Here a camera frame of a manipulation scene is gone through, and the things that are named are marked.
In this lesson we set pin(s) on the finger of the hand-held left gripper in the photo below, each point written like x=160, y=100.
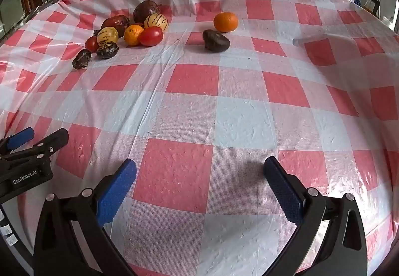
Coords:
x=20, y=136
x=53, y=142

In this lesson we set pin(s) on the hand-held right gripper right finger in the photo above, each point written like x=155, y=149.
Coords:
x=283, y=190

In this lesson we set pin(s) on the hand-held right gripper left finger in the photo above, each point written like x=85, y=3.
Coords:
x=117, y=192

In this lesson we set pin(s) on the small orange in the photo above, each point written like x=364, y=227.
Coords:
x=132, y=35

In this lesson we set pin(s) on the dark red fruit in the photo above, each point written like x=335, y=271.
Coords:
x=115, y=22

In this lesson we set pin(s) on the large red tomato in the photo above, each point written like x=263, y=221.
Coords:
x=151, y=36

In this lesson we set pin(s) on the large striped yellow melon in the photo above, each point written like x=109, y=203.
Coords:
x=156, y=22

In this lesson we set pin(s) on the dark purple passion fruit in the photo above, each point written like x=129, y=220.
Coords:
x=145, y=11

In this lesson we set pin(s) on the dark avocado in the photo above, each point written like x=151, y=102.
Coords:
x=215, y=41

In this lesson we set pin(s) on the large orange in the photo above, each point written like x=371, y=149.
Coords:
x=226, y=22

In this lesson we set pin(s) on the red white checked tablecloth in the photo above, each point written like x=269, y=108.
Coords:
x=187, y=126

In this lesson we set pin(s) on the dark jug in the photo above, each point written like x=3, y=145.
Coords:
x=372, y=3

